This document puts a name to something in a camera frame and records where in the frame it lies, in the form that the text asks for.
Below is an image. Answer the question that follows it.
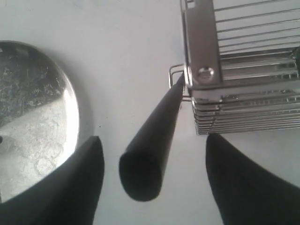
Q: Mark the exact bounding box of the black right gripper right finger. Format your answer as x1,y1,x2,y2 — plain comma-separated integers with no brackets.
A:
205,134,300,225

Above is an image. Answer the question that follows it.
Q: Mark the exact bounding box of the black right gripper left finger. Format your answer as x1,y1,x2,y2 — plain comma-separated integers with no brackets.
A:
0,136,105,225

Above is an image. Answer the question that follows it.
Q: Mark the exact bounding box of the black handled kitchen knife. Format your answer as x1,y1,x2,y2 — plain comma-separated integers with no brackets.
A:
119,75,185,202

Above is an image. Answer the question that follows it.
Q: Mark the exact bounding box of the round steel plate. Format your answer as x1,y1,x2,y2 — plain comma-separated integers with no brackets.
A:
0,40,80,202

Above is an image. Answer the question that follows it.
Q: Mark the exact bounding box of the chrome wire utensil holder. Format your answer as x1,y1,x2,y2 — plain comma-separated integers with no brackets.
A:
169,0,300,135

